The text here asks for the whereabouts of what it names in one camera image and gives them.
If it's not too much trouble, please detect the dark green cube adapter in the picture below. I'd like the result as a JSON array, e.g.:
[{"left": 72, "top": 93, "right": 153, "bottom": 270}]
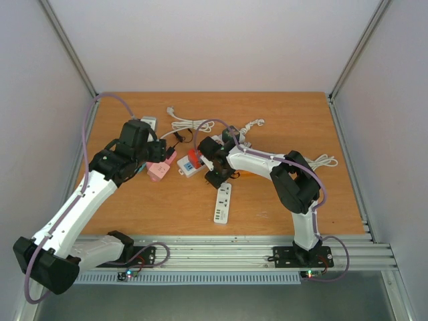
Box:
[{"left": 221, "top": 126, "right": 241, "bottom": 143}]

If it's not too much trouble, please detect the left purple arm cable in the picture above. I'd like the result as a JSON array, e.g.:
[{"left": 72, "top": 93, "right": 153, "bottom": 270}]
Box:
[{"left": 23, "top": 93, "right": 136, "bottom": 304}]

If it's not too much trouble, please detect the red cube adapter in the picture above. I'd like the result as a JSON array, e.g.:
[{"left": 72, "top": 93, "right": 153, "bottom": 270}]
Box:
[{"left": 187, "top": 148, "right": 204, "bottom": 169}]

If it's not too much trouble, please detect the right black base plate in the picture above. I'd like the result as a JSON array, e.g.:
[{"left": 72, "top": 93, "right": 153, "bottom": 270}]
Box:
[{"left": 267, "top": 246, "right": 334, "bottom": 268}]

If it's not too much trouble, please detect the teal power strip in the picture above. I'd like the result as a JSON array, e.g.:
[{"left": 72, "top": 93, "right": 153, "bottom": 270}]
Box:
[{"left": 134, "top": 163, "right": 146, "bottom": 174}]

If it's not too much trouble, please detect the white cable bundle right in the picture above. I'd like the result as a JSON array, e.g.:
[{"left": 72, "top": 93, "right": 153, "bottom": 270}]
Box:
[{"left": 306, "top": 153, "right": 339, "bottom": 170}]

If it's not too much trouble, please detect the small black charger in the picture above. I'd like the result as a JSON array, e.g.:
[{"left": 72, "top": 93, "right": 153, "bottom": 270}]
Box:
[{"left": 166, "top": 128, "right": 193, "bottom": 159}]

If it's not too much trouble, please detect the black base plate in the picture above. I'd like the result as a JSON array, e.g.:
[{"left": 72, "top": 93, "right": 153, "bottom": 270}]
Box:
[
  {"left": 100, "top": 246, "right": 156, "bottom": 268},
  {"left": 267, "top": 246, "right": 334, "bottom": 268}
]

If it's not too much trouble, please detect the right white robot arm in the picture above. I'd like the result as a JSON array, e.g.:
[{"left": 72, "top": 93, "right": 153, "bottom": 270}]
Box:
[{"left": 197, "top": 137, "right": 326, "bottom": 265}]

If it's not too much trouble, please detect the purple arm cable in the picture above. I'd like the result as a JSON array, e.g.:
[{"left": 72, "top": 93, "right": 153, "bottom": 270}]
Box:
[
  {"left": 23, "top": 93, "right": 136, "bottom": 304},
  {"left": 193, "top": 119, "right": 350, "bottom": 282}
]

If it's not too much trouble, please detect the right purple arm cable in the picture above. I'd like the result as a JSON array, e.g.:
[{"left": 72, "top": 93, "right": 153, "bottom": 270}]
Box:
[{"left": 193, "top": 119, "right": 350, "bottom": 282}]

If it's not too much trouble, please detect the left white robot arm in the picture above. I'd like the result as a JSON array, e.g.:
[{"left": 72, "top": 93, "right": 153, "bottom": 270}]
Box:
[{"left": 13, "top": 117, "right": 166, "bottom": 294}]

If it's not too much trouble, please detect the left small circuit board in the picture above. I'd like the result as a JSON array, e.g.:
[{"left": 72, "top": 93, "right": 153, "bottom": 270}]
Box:
[{"left": 116, "top": 270, "right": 139, "bottom": 282}]

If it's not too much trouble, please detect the pink triangular power strip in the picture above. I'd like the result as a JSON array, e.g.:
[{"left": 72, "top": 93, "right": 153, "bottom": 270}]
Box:
[{"left": 165, "top": 150, "right": 177, "bottom": 166}]

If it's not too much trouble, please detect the grey slotted cable duct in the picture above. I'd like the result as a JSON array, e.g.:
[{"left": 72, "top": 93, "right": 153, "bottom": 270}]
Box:
[{"left": 75, "top": 271, "right": 301, "bottom": 286}]

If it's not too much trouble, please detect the right small circuit board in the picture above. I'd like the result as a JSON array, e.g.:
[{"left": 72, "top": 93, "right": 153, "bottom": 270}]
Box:
[{"left": 300, "top": 270, "right": 324, "bottom": 279}]

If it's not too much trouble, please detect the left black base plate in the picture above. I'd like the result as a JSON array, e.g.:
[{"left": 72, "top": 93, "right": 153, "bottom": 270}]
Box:
[{"left": 100, "top": 246, "right": 156, "bottom": 268}]

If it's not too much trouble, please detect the white strip cable centre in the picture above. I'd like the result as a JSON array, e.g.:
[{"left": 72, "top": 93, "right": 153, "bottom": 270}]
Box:
[{"left": 239, "top": 118, "right": 267, "bottom": 148}]

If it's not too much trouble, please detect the white power strip with USB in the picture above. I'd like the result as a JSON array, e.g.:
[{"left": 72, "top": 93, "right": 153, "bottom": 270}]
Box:
[{"left": 213, "top": 183, "right": 232, "bottom": 224}]

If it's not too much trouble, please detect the small circuit board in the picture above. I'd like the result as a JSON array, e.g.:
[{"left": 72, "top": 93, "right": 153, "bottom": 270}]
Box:
[
  {"left": 116, "top": 270, "right": 139, "bottom": 282},
  {"left": 300, "top": 270, "right": 324, "bottom": 279}
]

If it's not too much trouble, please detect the orange power strip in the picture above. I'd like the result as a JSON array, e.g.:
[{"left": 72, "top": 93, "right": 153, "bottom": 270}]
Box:
[{"left": 239, "top": 171, "right": 255, "bottom": 177}]

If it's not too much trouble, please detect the pink cube adapter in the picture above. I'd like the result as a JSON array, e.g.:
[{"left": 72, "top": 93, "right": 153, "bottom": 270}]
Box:
[{"left": 146, "top": 162, "right": 170, "bottom": 182}]

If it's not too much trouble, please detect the long white multicolour power strip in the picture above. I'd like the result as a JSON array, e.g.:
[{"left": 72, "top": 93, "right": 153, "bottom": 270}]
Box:
[{"left": 177, "top": 153, "right": 207, "bottom": 178}]

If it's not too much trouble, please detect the teal strip white cable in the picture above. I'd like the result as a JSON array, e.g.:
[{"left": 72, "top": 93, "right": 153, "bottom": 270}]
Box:
[{"left": 159, "top": 106, "right": 215, "bottom": 138}]

